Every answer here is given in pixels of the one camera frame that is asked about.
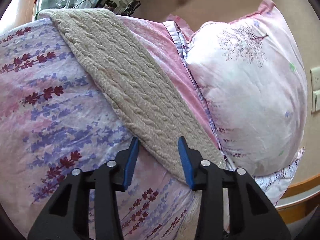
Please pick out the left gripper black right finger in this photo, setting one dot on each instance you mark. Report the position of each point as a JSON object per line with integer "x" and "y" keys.
{"x": 233, "y": 206}

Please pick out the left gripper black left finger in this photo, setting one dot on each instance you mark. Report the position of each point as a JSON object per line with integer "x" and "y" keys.
{"x": 65, "y": 216}

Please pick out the beige cable-knit sweater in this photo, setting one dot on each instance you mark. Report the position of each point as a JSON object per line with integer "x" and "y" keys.
{"x": 139, "y": 91}

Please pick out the pink lavender floral duvet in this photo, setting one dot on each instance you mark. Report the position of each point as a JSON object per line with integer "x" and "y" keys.
{"x": 54, "y": 119}

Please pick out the pink white tree-print pillow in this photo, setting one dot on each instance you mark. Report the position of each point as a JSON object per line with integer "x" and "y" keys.
{"x": 250, "y": 79}

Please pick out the orange wooden headboard frame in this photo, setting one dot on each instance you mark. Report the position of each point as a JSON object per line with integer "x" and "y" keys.
{"x": 299, "y": 200}

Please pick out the white wall socket panel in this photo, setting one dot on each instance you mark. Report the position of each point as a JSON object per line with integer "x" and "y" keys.
{"x": 315, "y": 86}

